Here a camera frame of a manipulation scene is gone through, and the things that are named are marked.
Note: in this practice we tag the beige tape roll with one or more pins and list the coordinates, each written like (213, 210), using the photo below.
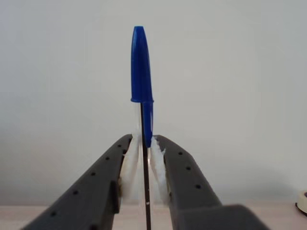
(302, 200)

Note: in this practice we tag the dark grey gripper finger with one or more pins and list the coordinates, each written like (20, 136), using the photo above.
(84, 203)
(189, 189)

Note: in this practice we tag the blue capped ballpoint pen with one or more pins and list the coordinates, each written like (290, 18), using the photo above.
(141, 67)

